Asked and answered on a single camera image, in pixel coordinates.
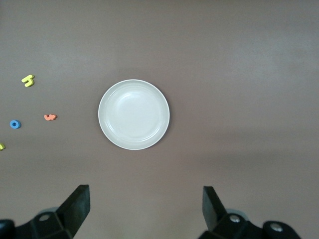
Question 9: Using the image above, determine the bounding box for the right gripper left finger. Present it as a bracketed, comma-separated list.
[15, 184, 90, 239]

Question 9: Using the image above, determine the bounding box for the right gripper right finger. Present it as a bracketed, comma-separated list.
[198, 186, 262, 239]

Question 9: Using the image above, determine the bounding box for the yellow foam letter h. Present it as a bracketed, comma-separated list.
[21, 74, 35, 88]

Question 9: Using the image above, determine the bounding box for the beige plate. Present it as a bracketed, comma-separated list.
[98, 79, 170, 151]

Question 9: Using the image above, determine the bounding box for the brown paper table cover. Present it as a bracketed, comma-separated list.
[0, 0, 319, 239]

